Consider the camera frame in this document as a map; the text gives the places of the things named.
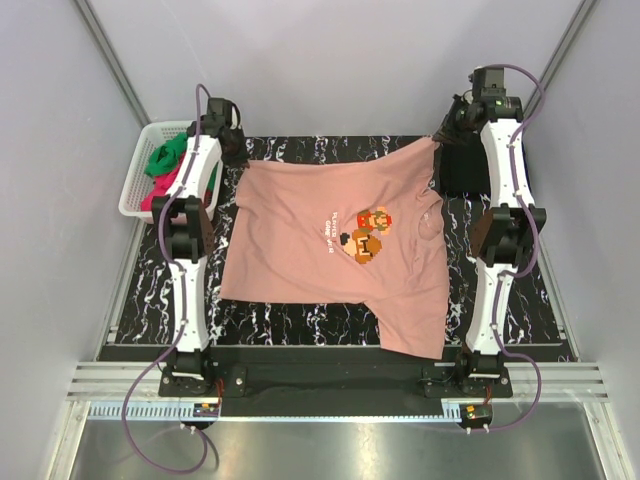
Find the green crumpled t-shirt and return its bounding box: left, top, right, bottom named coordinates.
left=145, top=132, right=188, bottom=178

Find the pink printed t-shirt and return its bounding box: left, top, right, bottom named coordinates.
left=219, top=137, right=449, bottom=360

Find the right small electronics module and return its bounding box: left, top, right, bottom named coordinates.
left=460, top=403, right=493, bottom=431

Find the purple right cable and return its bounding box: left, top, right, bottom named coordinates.
left=467, top=63, right=546, bottom=435

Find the left small electronics module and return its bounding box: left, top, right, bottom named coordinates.
left=193, top=402, right=220, bottom=418

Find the small electronics module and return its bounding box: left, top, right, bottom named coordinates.
left=193, top=402, right=220, bottom=418
left=460, top=403, right=493, bottom=431

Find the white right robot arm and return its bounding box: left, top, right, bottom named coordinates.
left=425, top=64, right=547, bottom=397

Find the black folded t-shirt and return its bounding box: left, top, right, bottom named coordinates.
left=434, top=137, right=491, bottom=198

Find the white plastic basket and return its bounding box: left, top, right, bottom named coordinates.
left=118, top=121, right=223, bottom=224

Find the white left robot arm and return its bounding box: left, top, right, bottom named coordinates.
left=152, top=97, right=247, bottom=397

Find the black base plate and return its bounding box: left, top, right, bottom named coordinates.
left=159, top=363, right=513, bottom=420

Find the red crumpled t-shirt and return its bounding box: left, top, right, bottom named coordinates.
left=140, top=169, right=217, bottom=212

